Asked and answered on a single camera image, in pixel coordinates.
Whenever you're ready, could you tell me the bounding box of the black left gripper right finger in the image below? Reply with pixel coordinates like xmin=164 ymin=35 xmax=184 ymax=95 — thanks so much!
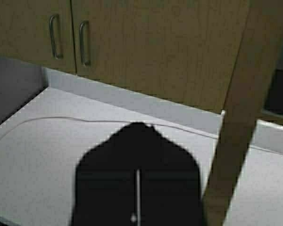
xmin=138 ymin=126 xmax=208 ymax=226

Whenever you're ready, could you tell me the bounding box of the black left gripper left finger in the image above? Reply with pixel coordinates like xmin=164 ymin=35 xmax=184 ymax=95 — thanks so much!
xmin=69 ymin=123 xmax=139 ymax=226

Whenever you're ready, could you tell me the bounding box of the upper right cabinet door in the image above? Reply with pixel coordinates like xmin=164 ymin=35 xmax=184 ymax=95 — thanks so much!
xmin=72 ymin=0 xmax=250 ymax=113

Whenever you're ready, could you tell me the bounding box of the cabinet door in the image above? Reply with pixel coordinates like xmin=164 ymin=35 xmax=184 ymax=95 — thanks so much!
xmin=72 ymin=0 xmax=250 ymax=113
xmin=0 ymin=0 xmax=76 ymax=73

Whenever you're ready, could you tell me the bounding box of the upper left cabinet door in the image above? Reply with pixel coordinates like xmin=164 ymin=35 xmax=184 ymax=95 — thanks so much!
xmin=0 ymin=0 xmax=76 ymax=73

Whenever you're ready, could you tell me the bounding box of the white power cable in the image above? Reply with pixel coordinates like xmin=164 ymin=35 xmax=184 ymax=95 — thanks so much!
xmin=0 ymin=115 xmax=283 ymax=158

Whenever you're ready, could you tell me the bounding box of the upper right door handle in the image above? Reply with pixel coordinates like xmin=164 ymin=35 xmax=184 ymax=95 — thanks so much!
xmin=79 ymin=20 xmax=91 ymax=67

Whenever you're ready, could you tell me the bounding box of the door handle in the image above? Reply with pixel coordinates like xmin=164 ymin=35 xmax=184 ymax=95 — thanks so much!
xmin=79 ymin=20 xmax=91 ymax=67
xmin=48 ymin=14 xmax=63 ymax=59

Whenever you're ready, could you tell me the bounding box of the upper left door handle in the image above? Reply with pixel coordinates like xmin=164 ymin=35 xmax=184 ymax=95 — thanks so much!
xmin=48 ymin=14 xmax=63 ymax=59

